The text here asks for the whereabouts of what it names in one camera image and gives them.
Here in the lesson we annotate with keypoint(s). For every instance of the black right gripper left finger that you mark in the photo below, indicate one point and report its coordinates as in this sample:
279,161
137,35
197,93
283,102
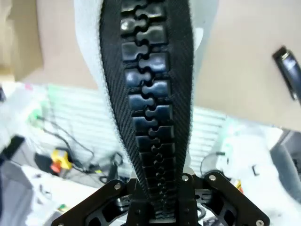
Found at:
94,200

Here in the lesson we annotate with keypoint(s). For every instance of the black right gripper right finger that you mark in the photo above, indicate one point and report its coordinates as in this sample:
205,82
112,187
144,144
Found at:
235,198

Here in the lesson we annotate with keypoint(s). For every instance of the grey pouch with black zipper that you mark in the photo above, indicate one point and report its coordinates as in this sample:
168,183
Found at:
110,70

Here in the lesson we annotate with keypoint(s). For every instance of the open cardboard box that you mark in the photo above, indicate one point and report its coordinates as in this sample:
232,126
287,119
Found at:
21,40

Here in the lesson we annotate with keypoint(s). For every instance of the yellow emergency stop button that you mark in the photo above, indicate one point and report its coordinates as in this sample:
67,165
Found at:
60,159

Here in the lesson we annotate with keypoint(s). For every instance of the grey housing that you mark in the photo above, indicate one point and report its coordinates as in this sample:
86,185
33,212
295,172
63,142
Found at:
287,160

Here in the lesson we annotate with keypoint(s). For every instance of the white ribbed panel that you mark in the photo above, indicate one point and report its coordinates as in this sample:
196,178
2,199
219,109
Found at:
77,110

